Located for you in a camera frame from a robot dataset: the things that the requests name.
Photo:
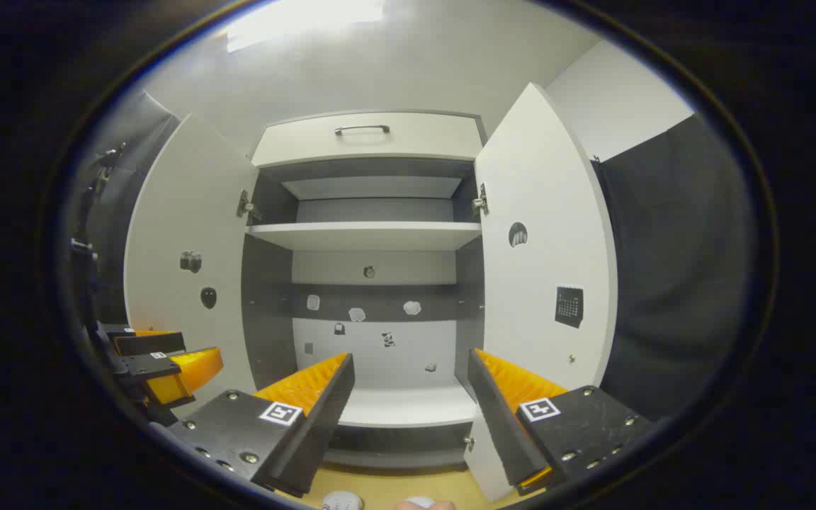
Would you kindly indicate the white cabinet shelf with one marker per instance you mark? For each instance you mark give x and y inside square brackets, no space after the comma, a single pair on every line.
[365,235]

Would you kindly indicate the metal door hinge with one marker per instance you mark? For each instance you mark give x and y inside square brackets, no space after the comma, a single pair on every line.
[480,202]
[245,205]

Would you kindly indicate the white shoe cabinet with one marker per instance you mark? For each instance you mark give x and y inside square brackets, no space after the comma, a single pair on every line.
[266,297]

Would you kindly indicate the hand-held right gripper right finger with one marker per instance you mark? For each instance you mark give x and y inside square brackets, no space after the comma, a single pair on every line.
[500,432]

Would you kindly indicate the white cabinet drawer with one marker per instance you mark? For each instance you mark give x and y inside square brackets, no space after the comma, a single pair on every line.
[422,138]

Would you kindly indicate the black backdrop cloth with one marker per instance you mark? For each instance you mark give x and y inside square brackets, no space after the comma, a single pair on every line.
[670,269]

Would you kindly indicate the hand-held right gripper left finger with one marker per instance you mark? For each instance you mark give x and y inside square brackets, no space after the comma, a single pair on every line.
[323,432]

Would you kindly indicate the ceiling light panel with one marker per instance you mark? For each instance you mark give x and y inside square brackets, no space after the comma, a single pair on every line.
[295,18]

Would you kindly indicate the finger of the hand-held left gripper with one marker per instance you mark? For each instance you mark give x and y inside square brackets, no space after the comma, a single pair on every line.
[153,343]
[188,368]

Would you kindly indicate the white cabinet door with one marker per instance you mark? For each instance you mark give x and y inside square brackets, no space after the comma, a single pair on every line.
[181,234]
[542,184]

